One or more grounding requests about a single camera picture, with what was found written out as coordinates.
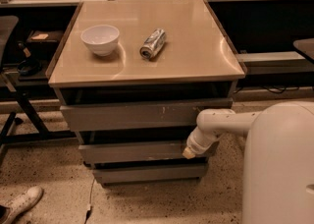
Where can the silver soda can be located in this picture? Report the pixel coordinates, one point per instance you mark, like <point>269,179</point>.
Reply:
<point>153,44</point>

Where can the dark office chair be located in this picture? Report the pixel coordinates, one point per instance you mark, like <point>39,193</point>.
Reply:
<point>7,25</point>

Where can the black box with note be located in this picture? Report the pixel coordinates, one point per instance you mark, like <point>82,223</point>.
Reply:
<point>43,44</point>

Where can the grey drawer cabinet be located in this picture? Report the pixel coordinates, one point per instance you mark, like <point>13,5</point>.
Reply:
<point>132,77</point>

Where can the white ceramic bowl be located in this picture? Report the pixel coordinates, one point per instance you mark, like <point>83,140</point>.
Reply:
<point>101,40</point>

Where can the grey top drawer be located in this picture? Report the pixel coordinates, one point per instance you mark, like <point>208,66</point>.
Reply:
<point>138,115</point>

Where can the dark round table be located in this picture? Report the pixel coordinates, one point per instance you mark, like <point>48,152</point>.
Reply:
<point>305,47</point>

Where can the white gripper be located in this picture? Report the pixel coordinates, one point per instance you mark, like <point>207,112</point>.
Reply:
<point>195,144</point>

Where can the grey bottom drawer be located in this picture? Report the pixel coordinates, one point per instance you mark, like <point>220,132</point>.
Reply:
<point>151,173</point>

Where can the white sneaker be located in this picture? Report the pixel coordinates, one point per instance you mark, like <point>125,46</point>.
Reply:
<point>11,209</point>

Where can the grey drawer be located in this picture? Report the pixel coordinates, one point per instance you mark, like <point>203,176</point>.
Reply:
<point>151,173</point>
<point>138,115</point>
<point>132,151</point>

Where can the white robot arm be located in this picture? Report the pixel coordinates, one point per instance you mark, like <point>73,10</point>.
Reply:
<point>278,164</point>

